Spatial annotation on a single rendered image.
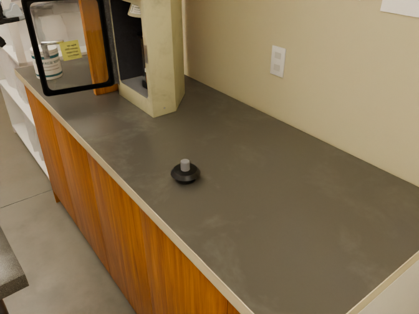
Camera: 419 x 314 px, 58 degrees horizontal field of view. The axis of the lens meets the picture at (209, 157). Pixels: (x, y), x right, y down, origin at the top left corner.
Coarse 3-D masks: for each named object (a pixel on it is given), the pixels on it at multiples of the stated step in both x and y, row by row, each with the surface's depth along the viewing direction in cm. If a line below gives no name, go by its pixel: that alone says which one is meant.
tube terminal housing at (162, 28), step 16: (128, 0) 140; (144, 0) 132; (160, 0) 135; (176, 0) 148; (144, 16) 134; (160, 16) 138; (176, 16) 150; (144, 32) 138; (160, 32) 141; (176, 32) 152; (160, 48) 143; (176, 48) 154; (160, 64) 146; (176, 64) 156; (160, 80) 150; (176, 80) 158; (128, 96) 168; (160, 96) 153; (176, 96) 160; (160, 112) 156
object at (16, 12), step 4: (12, 4) 141; (16, 4) 141; (12, 8) 141; (16, 8) 142; (8, 12) 141; (12, 12) 142; (16, 12) 142; (20, 12) 143; (8, 16) 141; (12, 16) 143; (16, 16) 143; (20, 16) 143; (20, 20) 144
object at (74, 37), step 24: (72, 0) 148; (48, 24) 149; (72, 24) 152; (96, 24) 157; (48, 48) 153; (72, 48) 157; (96, 48) 161; (48, 72) 157; (72, 72) 161; (96, 72) 166
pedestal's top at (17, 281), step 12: (0, 228) 99; (0, 240) 95; (0, 252) 91; (12, 252) 91; (0, 264) 88; (12, 264) 88; (0, 276) 85; (12, 276) 85; (24, 276) 86; (0, 288) 83; (12, 288) 85
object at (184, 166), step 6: (180, 162) 114; (186, 162) 114; (174, 168) 116; (180, 168) 116; (186, 168) 114; (192, 168) 116; (174, 174) 114; (180, 174) 114; (186, 174) 114; (192, 174) 114; (198, 174) 115; (180, 180) 113; (186, 180) 113; (192, 180) 115
